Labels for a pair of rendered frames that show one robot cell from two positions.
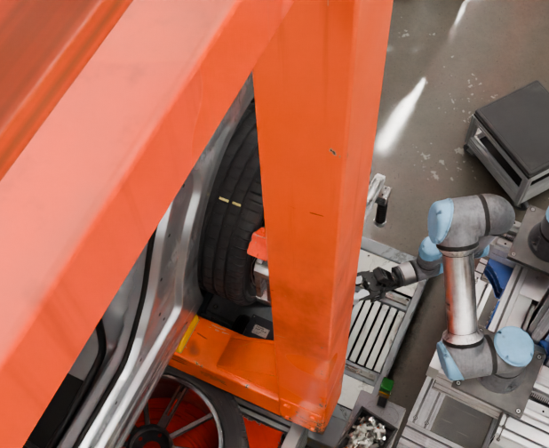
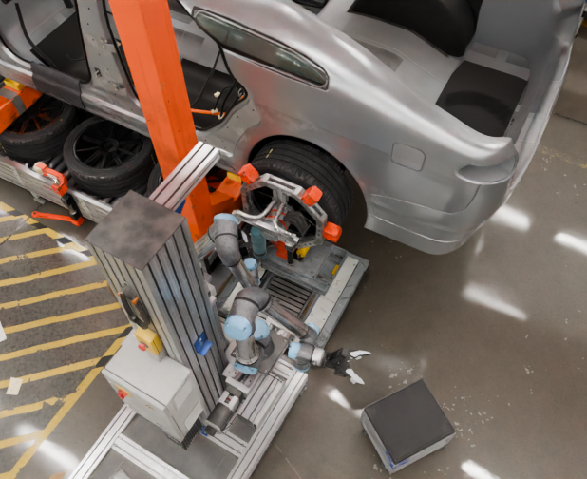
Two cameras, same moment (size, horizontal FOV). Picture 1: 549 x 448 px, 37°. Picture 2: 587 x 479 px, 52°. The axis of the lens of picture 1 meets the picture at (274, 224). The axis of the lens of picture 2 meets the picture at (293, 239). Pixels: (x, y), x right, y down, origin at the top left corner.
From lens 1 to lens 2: 2.65 m
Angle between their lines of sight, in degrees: 44
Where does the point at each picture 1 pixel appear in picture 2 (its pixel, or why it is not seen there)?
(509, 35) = (539, 455)
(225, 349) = (225, 194)
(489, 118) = (414, 386)
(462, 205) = (225, 223)
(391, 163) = (403, 347)
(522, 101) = (431, 413)
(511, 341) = not seen: hidden behind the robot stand
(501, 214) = (218, 242)
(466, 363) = not seen: hidden behind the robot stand
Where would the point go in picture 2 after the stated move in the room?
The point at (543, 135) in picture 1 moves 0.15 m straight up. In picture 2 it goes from (399, 423) to (403, 414)
